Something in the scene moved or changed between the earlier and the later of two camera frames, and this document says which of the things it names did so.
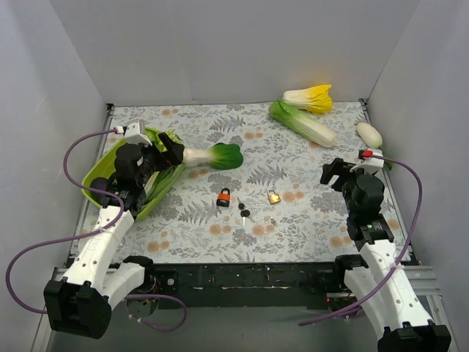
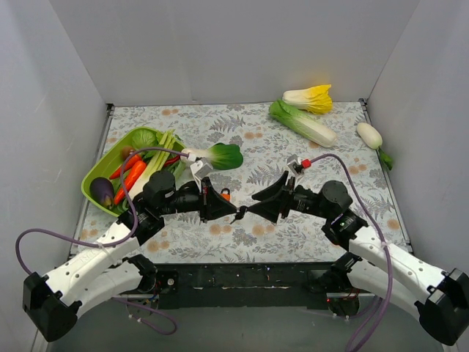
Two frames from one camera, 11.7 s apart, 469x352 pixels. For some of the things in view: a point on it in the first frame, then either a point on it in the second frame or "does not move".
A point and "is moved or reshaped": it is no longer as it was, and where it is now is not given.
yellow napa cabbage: [316, 100] does not move
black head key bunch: [245, 213] is moved or reshaped
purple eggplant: [100, 182] does not move
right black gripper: [341, 176] to [287, 199]
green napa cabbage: [303, 123] does not move
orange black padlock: [223, 198] does not move
